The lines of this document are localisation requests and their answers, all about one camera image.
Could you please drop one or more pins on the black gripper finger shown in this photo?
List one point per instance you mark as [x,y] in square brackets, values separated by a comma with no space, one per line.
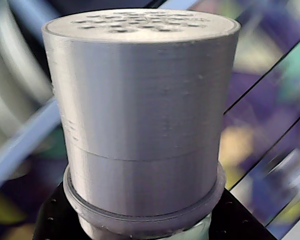
[235,222]
[55,217]

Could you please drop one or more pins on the grey salt shaker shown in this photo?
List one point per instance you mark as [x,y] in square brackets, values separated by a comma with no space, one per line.
[140,112]

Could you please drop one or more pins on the gray round recipient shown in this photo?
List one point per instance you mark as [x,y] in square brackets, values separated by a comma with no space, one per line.
[17,50]

